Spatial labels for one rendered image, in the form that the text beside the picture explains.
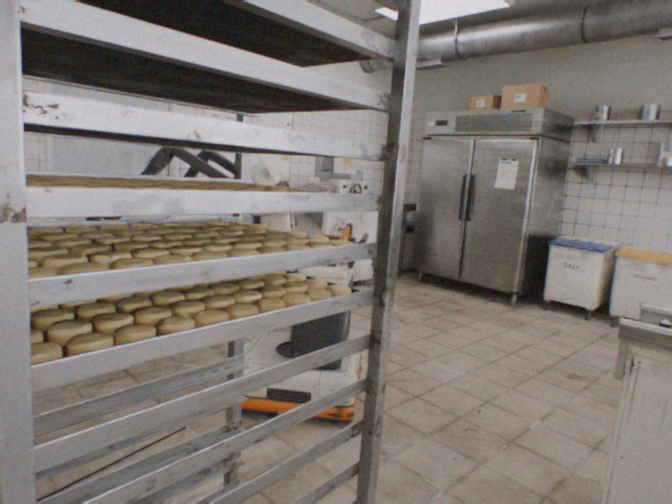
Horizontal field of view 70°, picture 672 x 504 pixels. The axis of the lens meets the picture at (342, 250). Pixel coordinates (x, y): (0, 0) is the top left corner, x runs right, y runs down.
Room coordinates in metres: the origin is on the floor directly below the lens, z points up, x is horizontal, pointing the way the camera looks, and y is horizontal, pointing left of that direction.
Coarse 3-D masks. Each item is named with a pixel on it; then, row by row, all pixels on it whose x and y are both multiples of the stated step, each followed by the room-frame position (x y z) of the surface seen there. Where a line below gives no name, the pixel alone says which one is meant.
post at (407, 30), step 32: (416, 0) 0.88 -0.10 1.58; (416, 32) 0.89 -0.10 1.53; (384, 160) 0.89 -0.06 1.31; (384, 192) 0.89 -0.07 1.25; (384, 224) 0.88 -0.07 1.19; (384, 256) 0.88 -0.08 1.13; (384, 288) 0.88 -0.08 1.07; (384, 320) 0.87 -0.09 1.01; (384, 352) 0.88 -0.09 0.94; (384, 384) 0.89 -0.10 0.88
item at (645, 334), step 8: (624, 320) 1.41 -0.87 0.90; (624, 328) 1.40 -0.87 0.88; (632, 328) 1.39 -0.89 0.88; (640, 328) 1.38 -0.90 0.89; (648, 328) 1.36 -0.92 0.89; (656, 328) 1.35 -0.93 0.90; (664, 328) 1.35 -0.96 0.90; (624, 336) 1.40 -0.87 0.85; (632, 336) 1.39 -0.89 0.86; (640, 336) 1.37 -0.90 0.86; (648, 336) 1.36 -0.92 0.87; (656, 336) 1.35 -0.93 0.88; (664, 336) 1.33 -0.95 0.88; (640, 344) 1.37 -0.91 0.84; (648, 344) 1.36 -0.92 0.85; (656, 344) 1.34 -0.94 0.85; (664, 344) 1.33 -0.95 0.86
